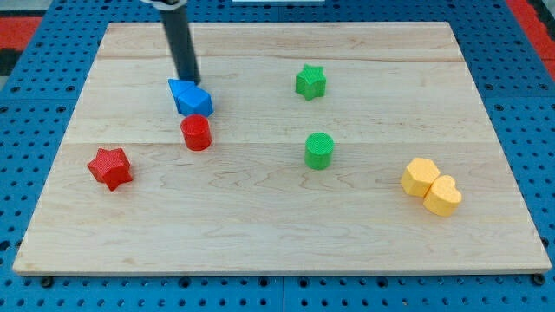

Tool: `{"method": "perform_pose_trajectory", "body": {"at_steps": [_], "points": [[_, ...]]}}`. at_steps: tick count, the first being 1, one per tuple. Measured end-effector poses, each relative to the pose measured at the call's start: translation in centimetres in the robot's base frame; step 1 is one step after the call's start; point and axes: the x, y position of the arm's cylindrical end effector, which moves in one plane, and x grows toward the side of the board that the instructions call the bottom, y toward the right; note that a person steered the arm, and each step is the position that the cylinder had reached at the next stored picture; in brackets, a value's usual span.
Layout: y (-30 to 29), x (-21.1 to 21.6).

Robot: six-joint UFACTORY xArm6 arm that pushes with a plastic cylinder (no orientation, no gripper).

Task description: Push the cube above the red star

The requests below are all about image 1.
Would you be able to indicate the white rod mount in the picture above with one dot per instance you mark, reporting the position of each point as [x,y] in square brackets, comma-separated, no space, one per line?
[164,3]

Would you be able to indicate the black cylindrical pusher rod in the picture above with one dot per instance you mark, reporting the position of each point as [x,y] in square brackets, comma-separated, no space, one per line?
[180,40]

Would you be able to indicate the blue cube block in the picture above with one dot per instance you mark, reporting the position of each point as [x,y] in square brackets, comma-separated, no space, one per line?
[195,101]

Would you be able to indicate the green star block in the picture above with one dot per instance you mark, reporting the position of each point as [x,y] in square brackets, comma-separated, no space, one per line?
[311,82]

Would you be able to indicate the red star block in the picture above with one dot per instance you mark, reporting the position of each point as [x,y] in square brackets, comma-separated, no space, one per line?
[110,167]

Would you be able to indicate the red cylinder block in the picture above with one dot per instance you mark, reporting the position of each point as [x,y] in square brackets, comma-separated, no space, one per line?
[196,132]

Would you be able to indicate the green cylinder block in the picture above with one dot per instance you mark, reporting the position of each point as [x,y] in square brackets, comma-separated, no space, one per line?
[318,151]

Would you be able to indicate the light wooden board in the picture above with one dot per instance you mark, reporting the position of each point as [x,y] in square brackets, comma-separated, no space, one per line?
[248,204]

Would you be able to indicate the yellow hexagon block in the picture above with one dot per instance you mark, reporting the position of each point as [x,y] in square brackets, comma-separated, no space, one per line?
[418,176]

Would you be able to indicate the yellow heart block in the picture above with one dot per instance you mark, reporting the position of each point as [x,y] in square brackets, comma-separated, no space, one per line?
[443,197]

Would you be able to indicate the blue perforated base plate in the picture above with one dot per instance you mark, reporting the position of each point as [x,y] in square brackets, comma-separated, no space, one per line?
[41,92]

